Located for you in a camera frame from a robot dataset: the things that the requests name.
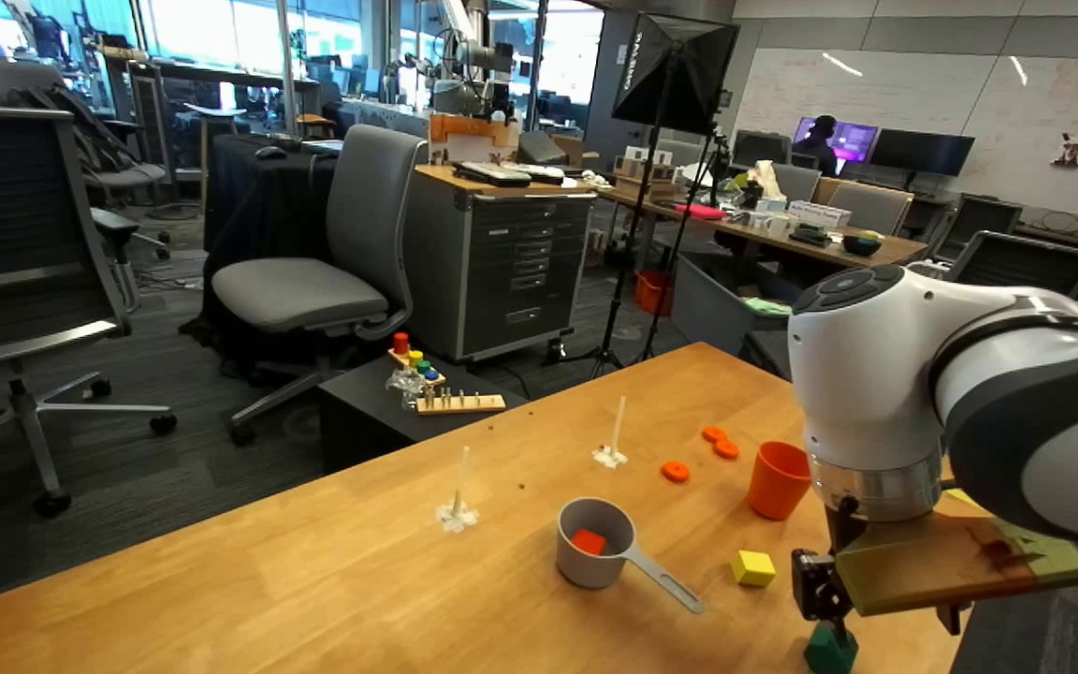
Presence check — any grey drawer cabinet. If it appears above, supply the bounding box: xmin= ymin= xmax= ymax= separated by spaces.
xmin=405 ymin=165 xmax=597 ymax=363

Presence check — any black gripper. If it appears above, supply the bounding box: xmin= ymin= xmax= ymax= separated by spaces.
xmin=790 ymin=502 xmax=1078 ymax=629

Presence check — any wooden peg board toy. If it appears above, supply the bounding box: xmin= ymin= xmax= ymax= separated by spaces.
xmin=416 ymin=393 xmax=509 ymax=416

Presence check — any colourful stacking toy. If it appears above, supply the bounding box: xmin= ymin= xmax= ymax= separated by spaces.
xmin=391 ymin=330 xmax=444 ymax=397

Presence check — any red cube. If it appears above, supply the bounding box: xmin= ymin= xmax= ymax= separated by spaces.
xmin=572 ymin=529 xmax=607 ymax=556

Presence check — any yellow cube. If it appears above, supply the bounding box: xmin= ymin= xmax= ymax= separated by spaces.
xmin=730 ymin=549 xmax=776 ymax=587

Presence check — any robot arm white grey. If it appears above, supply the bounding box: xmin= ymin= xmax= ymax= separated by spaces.
xmin=788 ymin=265 xmax=1078 ymax=620

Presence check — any orange plastic cup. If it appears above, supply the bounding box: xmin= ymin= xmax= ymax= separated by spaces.
xmin=744 ymin=443 xmax=813 ymax=521

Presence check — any black studio light softbox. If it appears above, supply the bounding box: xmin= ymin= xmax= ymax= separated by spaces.
xmin=615 ymin=10 xmax=738 ymax=135

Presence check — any black mesh office chair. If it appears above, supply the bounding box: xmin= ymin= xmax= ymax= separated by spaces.
xmin=0 ymin=104 xmax=176 ymax=517

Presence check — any white peg stand near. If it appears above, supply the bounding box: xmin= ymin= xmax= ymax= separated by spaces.
xmin=592 ymin=397 xmax=628 ymax=467

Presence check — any grey office chair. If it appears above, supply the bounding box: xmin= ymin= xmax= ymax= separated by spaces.
xmin=209 ymin=124 xmax=423 ymax=446

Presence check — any grey measuring cup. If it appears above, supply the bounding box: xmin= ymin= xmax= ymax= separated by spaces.
xmin=554 ymin=498 xmax=704 ymax=616

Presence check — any black low side table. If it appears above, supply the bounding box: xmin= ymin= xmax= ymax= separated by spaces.
xmin=316 ymin=353 xmax=542 ymax=477

